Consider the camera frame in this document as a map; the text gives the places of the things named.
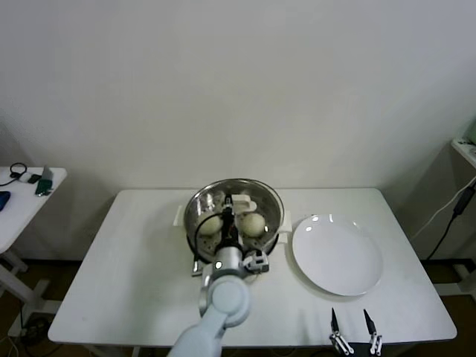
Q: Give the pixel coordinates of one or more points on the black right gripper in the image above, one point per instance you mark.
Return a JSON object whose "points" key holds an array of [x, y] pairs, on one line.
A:
{"points": [[361, 351]]}

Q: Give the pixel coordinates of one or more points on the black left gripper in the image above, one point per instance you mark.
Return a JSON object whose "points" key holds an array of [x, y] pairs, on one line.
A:
{"points": [[230, 232]]}

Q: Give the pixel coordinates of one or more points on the white steamed baozi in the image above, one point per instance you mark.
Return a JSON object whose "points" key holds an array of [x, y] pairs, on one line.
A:
{"points": [[212, 226], [253, 224]]}

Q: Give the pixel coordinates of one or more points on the round glass pot lid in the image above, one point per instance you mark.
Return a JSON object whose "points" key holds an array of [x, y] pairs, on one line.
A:
{"points": [[271, 208]]}

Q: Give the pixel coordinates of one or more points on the perforated steel steamer basket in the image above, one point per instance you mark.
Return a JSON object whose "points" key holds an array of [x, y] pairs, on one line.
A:
{"points": [[193, 212]]}

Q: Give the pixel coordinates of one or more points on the cream electric cooker pot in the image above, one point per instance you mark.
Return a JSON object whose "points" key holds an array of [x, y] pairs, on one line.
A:
{"points": [[288, 227]]}

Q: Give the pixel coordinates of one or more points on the round white plate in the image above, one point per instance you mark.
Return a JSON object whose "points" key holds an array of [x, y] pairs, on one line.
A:
{"points": [[334, 256]]}

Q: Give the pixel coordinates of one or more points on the white stand base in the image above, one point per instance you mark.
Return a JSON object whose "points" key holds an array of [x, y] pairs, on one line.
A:
{"points": [[463, 277]]}

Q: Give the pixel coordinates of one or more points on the small black device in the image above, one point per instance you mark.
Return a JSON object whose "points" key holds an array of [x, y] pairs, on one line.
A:
{"points": [[33, 178]]}

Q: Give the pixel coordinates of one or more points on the white shelf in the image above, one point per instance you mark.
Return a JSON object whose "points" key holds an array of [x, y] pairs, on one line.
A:
{"points": [[465, 148]]}

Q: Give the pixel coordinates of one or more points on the white side table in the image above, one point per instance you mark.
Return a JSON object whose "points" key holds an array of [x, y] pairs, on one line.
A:
{"points": [[22, 215]]}

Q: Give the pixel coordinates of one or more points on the small white item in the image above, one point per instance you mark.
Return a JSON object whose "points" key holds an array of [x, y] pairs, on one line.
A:
{"points": [[24, 178]]}

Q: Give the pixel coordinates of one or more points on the blue object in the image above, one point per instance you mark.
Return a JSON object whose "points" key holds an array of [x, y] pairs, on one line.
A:
{"points": [[4, 200]]}

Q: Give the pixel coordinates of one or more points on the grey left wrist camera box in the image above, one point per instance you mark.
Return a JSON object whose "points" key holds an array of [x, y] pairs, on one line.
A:
{"points": [[256, 263]]}

